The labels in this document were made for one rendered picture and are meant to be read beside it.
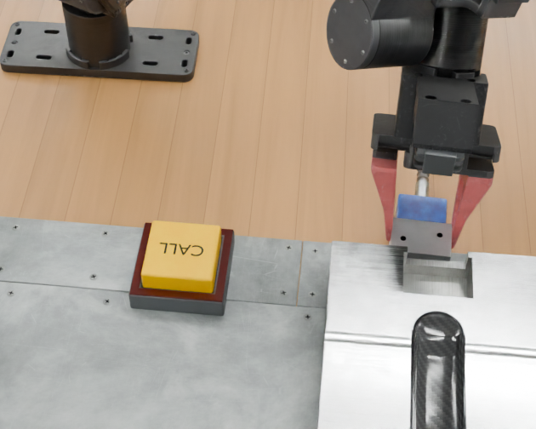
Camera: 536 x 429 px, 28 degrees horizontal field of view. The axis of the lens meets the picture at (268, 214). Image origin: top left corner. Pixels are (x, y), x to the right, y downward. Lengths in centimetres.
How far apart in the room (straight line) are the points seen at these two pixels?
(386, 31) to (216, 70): 36
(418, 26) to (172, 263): 28
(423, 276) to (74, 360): 29
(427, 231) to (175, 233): 21
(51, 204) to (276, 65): 28
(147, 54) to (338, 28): 35
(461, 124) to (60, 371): 38
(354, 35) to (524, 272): 22
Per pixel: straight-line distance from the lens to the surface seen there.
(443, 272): 86
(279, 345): 89
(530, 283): 84
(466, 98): 78
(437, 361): 79
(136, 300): 90
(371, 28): 78
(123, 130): 106
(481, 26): 85
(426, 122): 77
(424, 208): 93
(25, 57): 113
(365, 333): 79
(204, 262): 89
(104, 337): 90
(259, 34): 115
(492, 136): 88
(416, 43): 81
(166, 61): 111
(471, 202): 87
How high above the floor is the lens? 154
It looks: 50 degrees down
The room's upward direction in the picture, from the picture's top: 1 degrees clockwise
